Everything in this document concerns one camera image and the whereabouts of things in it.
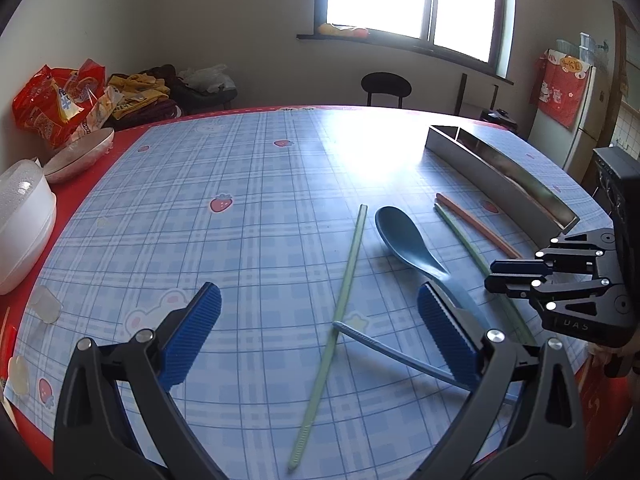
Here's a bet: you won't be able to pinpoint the white refrigerator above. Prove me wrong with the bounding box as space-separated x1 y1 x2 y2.
527 50 618 181

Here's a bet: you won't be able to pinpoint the blue spoon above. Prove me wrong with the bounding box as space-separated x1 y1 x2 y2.
375 206 493 331

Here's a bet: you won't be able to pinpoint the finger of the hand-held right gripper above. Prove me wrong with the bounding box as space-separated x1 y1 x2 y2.
484 275 632 317
490 229 618 278

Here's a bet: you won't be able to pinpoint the grey shallow bowl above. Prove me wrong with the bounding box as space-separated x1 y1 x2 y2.
44 127 115 183

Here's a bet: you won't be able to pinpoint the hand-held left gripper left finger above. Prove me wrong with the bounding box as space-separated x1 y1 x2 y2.
52 282 226 480

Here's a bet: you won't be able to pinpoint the white lidded container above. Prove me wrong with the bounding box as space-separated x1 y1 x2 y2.
0 159 57 296

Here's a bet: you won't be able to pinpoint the red snack bag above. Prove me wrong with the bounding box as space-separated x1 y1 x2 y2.
12 59 108 150

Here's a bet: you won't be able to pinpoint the yellow orange packet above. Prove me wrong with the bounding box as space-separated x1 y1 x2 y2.
318 22 371 39

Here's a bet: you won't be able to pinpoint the clear plastic piece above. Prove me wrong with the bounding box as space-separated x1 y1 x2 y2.
31 285 63 323
4 355 32 395

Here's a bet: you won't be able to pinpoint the metal utensil tray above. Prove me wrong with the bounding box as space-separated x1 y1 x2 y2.
425 125 581 235

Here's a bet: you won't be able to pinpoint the clear plastic containers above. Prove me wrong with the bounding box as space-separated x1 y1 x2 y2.
552 32 608 58

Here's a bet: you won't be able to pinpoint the green chopstick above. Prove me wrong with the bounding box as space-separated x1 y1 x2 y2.
433 203 538 347
287 204 369 471

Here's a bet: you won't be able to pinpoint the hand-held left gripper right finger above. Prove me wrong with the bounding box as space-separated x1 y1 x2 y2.
415 281 588 480

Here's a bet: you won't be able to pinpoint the dark window sill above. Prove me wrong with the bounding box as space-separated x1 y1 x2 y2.
296 34 515 86

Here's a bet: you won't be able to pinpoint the pink chopstick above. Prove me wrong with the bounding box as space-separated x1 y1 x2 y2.
435 194 521 260
436 192 523 260

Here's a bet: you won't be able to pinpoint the wooden door frame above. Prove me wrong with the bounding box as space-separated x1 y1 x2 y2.
612 0 640 106

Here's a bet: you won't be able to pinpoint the red printed cloth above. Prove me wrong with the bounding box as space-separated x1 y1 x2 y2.
532 49 593 128

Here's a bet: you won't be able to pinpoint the clear snack bag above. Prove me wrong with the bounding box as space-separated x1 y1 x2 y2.
80 85 125 133

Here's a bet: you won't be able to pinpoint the black chair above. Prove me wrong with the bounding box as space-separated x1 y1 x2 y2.
361 72 413 109

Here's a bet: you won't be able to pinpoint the white plastic bag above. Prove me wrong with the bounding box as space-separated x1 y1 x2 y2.
177 64 236 95

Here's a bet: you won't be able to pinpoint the person's right hand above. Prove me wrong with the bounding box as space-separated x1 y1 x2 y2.
585 335 640 378

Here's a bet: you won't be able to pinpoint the folded table dark frame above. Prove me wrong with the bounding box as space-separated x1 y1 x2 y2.
455 73 501 118

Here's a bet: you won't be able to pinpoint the blue chopstick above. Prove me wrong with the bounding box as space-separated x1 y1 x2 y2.
332 321 516 406

